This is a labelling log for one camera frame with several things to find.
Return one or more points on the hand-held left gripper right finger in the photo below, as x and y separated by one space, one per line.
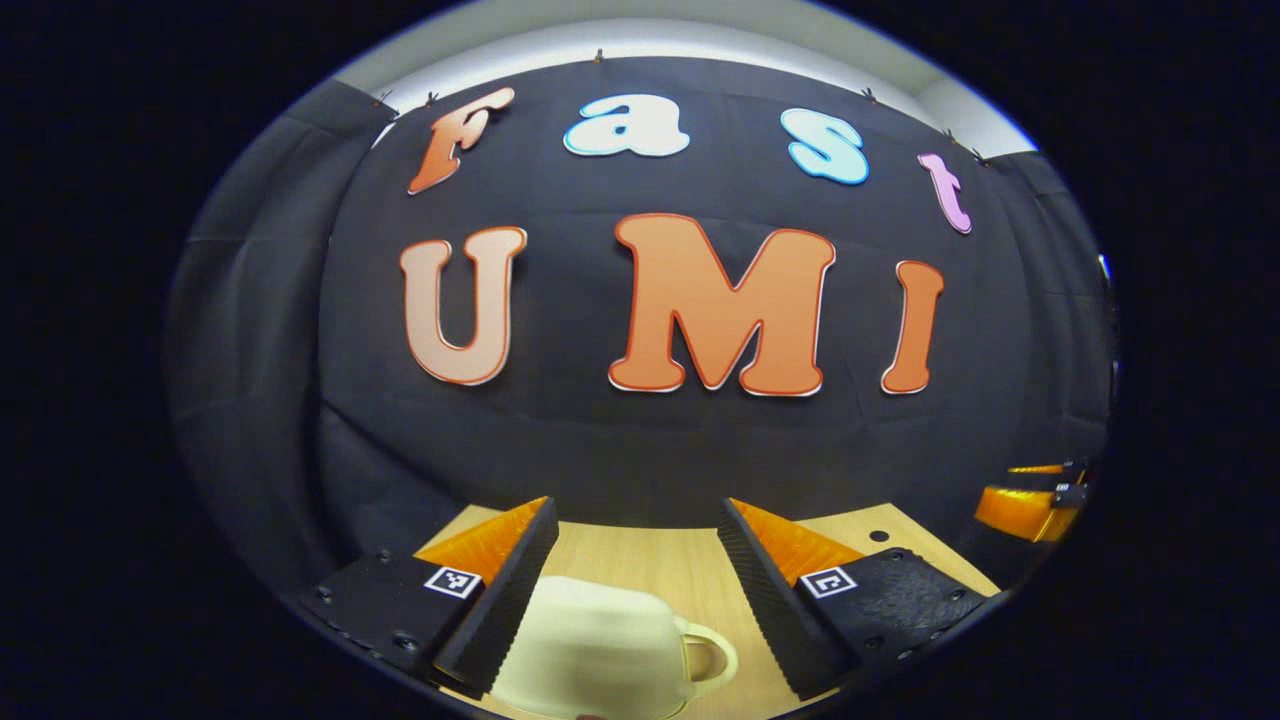
765 610

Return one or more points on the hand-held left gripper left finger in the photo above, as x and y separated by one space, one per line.
510 600

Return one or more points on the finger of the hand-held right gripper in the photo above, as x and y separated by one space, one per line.
1045 468
1015 512

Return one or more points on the pale yellow small suitcase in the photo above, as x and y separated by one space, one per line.
600 640

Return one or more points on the row of black cloth clips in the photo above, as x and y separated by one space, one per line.
598 55

